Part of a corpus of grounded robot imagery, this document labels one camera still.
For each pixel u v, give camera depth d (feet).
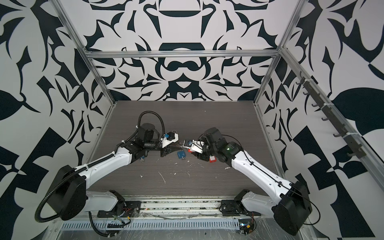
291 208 1.27
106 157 1.69
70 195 1.34
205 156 2.25
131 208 2.40
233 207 2.44
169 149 2.30
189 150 2.47
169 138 2.14
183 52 2.95
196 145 2.09
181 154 3.03
